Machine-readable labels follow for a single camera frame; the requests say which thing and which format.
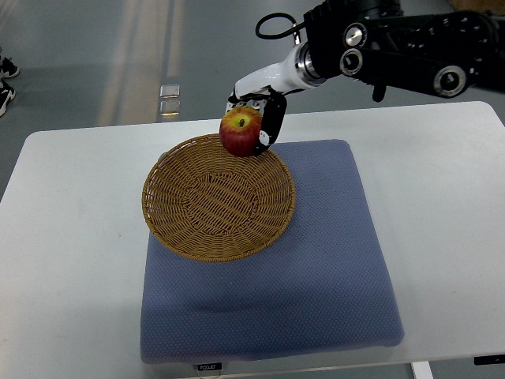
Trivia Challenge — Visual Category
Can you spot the black table label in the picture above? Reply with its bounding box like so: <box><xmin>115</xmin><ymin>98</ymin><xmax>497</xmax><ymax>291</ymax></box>
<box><xmin>196</xmin><ymin>362</ymin><xmax>223</xmax><ymax>372</ymax></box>

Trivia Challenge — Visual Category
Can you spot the red apple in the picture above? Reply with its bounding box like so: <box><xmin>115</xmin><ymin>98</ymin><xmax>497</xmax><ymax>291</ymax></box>
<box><xmin>219</xmin><ymin>106</ymin><xmax>262</xmax><ymax>157</ymax></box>

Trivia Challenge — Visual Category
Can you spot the upper floor metal plate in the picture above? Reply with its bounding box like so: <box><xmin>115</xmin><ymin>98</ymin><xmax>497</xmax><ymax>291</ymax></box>
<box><xmin>159</xmin><ymin>84</ymin><xmax>180</xmax><ymax>98</ymax></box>

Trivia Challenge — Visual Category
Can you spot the floor metal plate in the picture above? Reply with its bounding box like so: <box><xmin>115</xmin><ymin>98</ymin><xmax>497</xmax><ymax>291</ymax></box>
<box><xmin>159</xmin><ymin>99</ymin><xmax>181</xmax><ymax>117</ymax></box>
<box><xmin>159</xmin><ymin>84</ymin><xmax>180</xmax><ymax>98</ymax></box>

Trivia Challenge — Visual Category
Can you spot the black table control panel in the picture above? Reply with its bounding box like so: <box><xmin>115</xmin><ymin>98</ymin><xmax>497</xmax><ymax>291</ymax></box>
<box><xmin>473</xmin><ymin>355</ymin><xmax>505</xmax><ymax>366</ymax></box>

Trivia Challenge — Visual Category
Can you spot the lower floor metal plate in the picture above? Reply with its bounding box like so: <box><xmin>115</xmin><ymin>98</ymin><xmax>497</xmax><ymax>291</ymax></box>
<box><xmin>159</xmin><ymin>99</ymin><xmax>181</xmax><ymax>117</ymax></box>

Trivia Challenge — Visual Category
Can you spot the blue padded mat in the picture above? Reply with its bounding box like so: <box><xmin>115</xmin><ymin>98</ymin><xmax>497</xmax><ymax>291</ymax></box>
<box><xmin>140</xmin><ymin>140</ymin><xmax>404</xmax><ymax>364</ymax></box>

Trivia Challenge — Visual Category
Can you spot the white table leg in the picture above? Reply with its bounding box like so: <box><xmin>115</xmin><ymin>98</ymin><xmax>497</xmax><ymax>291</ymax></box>
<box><xmin>410</xmin><ymin>361</ymin><xmax>434</xmax><ymax>379</ymax></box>

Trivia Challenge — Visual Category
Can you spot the black white sneaker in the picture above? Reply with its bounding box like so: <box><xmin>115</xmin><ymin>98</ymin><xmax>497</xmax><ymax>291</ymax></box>
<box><xmin>0</xmin><ymin>80</ymin><xmax>16</xmax><ymax>117</ymax></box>

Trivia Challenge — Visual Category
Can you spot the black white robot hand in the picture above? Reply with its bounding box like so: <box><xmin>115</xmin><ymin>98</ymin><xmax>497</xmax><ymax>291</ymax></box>
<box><xmin>223</xmin><ymin>43</ymin><xmax>314</xmax><ymax>156</ymax></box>

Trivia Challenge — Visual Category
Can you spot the woven wicker basket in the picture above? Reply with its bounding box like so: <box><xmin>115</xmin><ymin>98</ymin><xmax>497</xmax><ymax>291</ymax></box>
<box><xmin>141</xmin><ymin>134</ymin><xmax>296</xmax><ymax>263</ymax></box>

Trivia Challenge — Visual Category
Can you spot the wooden box corner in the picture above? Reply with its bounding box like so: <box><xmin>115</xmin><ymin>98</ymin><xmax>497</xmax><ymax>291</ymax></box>
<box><xmin>449</xmin><ymin>0</ymin><xmax>505</xmax><ymax>16</ymax></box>

